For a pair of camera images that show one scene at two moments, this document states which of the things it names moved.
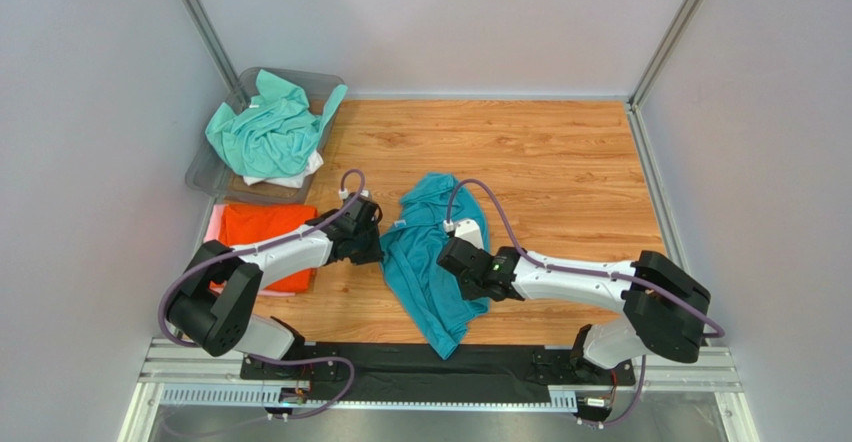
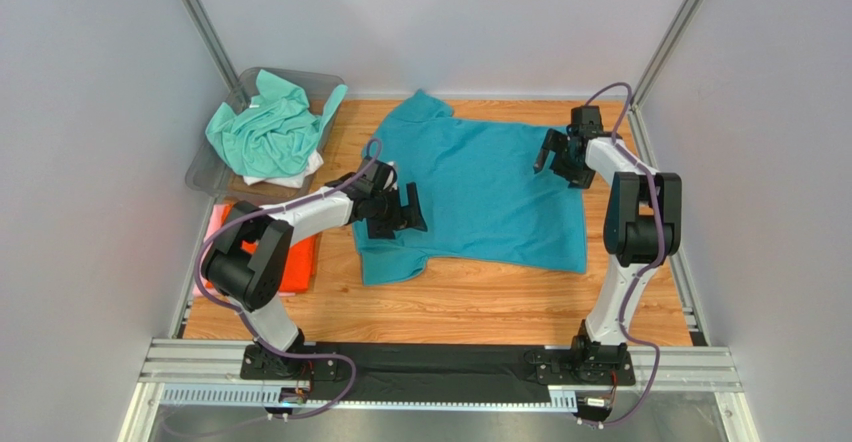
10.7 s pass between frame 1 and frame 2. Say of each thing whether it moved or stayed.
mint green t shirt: stayed
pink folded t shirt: stayed
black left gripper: moved
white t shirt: stayed
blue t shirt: moved
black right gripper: moved
